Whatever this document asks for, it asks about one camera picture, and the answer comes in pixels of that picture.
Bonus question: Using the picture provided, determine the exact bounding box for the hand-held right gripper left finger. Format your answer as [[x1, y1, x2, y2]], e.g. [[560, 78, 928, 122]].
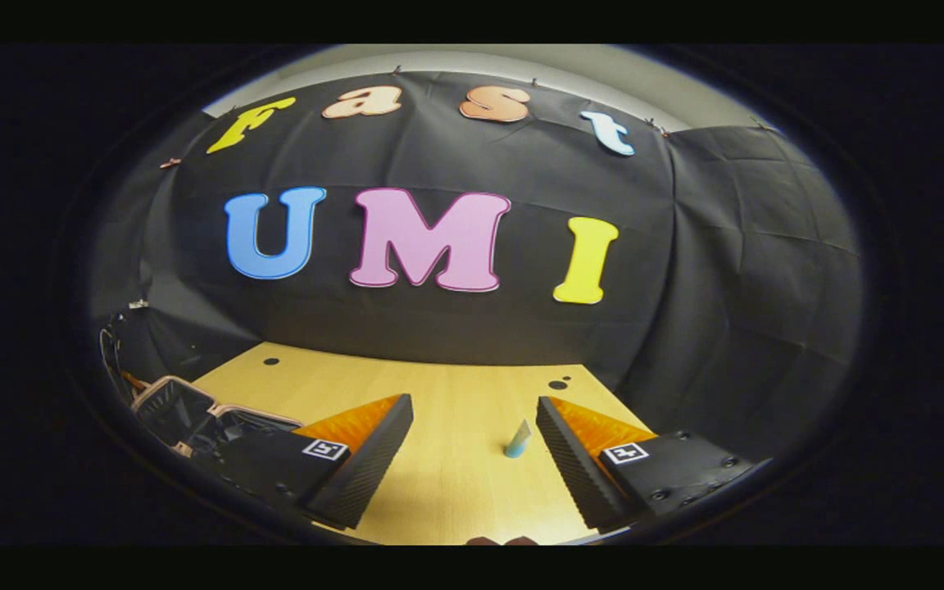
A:
[[218, 393, 414, 529]]

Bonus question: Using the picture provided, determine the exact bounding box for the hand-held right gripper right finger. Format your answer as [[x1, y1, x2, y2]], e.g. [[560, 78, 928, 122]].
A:
[[536, 397, 772, 532]]

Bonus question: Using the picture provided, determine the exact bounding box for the pink suitcase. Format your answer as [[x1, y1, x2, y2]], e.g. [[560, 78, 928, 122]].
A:
[[129, 375, 306, 464]]

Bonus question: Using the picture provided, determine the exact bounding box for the black cable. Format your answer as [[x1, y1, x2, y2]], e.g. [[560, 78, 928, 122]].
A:
[[99, 311, 149, 402]]

